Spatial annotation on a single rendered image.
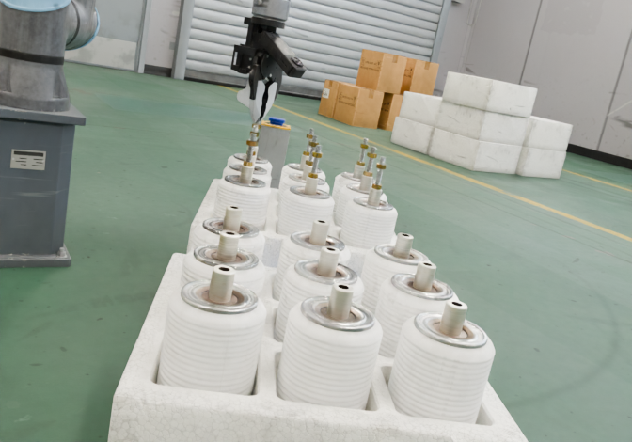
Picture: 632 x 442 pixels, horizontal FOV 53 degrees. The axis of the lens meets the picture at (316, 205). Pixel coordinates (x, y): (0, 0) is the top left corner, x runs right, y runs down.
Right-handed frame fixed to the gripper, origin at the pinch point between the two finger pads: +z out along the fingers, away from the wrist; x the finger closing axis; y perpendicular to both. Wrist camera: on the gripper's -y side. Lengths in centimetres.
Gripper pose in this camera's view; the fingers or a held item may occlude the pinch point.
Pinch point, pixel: (260, 117)
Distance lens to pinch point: 136.3
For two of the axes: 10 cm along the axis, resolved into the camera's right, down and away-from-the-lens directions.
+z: -1.9, 9.5, 2.3
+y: -8.1, -2.8, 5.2
